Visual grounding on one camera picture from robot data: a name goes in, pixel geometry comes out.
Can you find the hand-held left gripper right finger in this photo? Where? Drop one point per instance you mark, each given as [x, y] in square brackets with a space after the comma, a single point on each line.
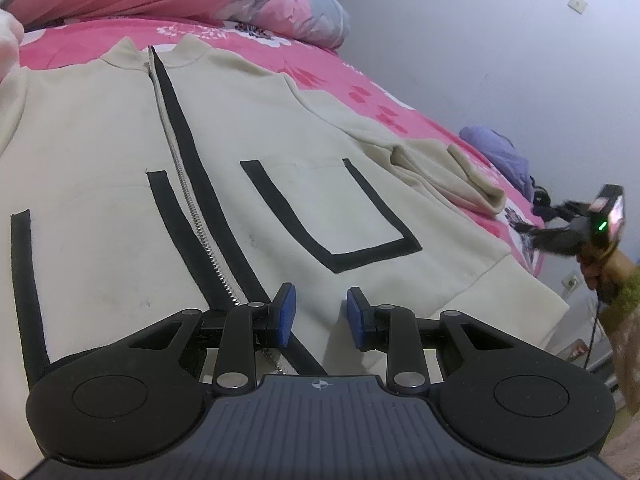
[356, 319]

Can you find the pink floral bedsheet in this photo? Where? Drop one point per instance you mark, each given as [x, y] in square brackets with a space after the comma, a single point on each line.
[390, 110]

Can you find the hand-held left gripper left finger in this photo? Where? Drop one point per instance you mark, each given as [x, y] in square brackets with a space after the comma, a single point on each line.
[285, 316]

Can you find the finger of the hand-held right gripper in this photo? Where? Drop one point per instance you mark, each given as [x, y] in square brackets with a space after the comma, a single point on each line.
[555, 237]
[565, 208]

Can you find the purple cloth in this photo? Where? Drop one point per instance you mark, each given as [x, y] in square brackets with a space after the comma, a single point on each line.
[495, 150]

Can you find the beige zip jacket black trim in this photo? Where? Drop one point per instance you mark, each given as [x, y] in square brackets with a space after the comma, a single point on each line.
[300, 200]

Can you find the white wall switch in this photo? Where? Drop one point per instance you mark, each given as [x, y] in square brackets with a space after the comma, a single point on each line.
[578, 4]

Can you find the person's right hand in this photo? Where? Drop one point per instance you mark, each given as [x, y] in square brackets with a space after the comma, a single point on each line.
[590, 272]

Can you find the white wall socket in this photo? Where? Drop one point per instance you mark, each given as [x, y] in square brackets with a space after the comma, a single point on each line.
[571, 282]

